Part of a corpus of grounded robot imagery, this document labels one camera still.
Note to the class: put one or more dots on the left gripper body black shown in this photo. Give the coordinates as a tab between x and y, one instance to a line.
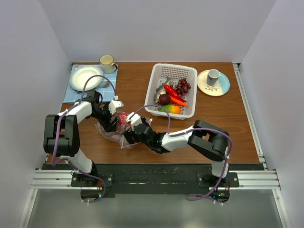
103	115

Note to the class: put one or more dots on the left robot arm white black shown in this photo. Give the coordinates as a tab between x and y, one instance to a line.
62	138

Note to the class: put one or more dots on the fake purple grapes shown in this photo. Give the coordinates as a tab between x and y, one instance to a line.
182	87

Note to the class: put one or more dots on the small grey cup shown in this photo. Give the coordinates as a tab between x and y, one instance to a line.
212	76

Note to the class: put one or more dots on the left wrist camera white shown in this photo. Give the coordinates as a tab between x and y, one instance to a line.
114	106

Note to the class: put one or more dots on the pastel plate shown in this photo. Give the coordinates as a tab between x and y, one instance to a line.
213	86

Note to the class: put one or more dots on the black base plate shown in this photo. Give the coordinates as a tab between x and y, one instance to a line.
108	180

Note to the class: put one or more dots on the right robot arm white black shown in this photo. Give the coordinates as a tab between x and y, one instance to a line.
210	141

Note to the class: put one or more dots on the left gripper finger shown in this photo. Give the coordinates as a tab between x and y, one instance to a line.
110	127
114	120

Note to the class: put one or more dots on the fake carrot orange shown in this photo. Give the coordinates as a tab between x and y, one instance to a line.
178	102

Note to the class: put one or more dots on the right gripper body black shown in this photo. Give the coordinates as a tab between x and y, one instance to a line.
139	140

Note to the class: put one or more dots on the fake dark purple fruit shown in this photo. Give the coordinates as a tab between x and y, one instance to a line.
164	99

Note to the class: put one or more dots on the white plastic basket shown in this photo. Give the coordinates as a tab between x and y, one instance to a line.
163	71

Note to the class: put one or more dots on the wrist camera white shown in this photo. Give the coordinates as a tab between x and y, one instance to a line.
134	120
114	106

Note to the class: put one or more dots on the white bowl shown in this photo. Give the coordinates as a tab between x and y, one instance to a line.
80	75

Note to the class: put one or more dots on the fake red chili pepper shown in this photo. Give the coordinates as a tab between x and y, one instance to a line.
173	93

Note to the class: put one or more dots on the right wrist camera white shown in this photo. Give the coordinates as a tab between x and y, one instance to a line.
134	120

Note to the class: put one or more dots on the metal spoon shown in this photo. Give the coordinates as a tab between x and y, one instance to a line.
104	85

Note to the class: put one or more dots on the clear zip top bag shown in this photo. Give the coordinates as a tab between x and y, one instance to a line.
117	136

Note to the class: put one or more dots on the fake fish grey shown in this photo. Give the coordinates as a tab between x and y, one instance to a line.
161	90

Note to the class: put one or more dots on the aluminium frame rail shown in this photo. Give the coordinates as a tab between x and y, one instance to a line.
256	203

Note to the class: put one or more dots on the cream mug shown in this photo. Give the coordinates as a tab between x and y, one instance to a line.
108	64

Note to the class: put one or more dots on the fake red bell pepper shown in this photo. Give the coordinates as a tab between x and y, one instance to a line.
122	119

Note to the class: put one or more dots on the fake mango green orange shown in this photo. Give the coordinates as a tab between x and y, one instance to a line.
173	109

